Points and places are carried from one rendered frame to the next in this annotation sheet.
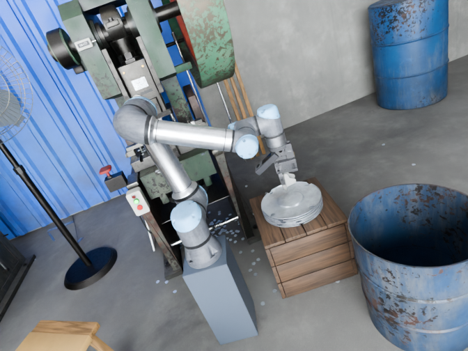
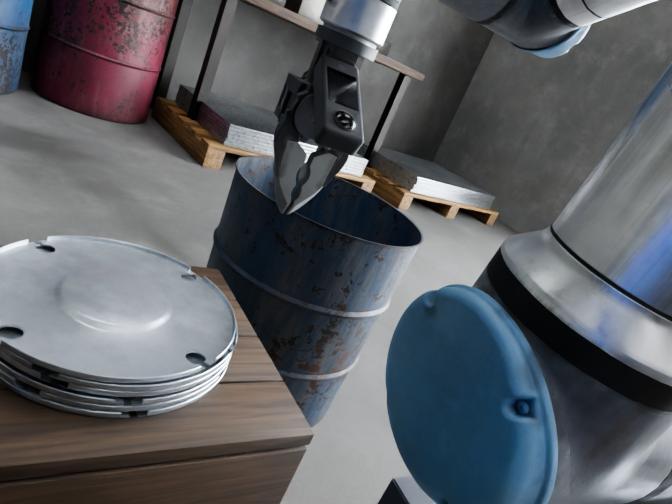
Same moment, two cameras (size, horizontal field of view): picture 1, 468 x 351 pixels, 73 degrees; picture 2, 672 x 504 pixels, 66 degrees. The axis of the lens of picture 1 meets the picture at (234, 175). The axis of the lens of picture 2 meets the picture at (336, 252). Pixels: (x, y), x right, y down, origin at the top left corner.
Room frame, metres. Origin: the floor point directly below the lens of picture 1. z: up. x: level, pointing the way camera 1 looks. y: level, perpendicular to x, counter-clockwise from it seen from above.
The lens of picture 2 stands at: (1.42, 0.32, 0.74)
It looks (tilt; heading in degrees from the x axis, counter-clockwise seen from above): 20 degrees down; 229
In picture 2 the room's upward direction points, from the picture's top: 24 degrees clockwise
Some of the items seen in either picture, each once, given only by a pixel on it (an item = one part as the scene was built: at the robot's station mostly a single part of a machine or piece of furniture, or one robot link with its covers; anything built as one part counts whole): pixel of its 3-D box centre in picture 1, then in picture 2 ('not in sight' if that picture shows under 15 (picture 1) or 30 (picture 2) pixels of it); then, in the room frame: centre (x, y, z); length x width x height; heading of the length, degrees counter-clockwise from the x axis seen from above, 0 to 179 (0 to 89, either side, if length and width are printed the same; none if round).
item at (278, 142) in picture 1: (275, 139); (353, 17); (1.09, -0.20, 0.79); 0.08 x 0.08 x 0.05
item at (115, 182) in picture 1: (121, 189); not in sight; (1.55, 0.59, 0.62); 0.10 x 0.06 x 0.20; 95
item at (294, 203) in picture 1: (290, 199); (116, 298); (1.24, -0.22, 0.40); 0.29 x 0.29 x 0.01
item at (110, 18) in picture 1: (122, 42); not in sight; (1.80, 0.30, 1.27); 0.21 x 0.12 x 0.34; 5
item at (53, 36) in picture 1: (72, 51); not in sight; (1.80, 0.55, 1.31); 0.22 x 0.12 x 0.22; 5
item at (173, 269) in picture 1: (143, 183); not in sight; (1.92, 0.58, 0.45); 0.92 x 0.12 x 0.90; 5
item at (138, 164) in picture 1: (169, 145); not in sight; (1.80, 0.30, 0.68); 0.45 x 0.30 x 0.06; 95
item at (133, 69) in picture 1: (142, 87); not in sight; (1.76, 0.30, 1.04); 0.17 x 0.15 x 0.30; 5
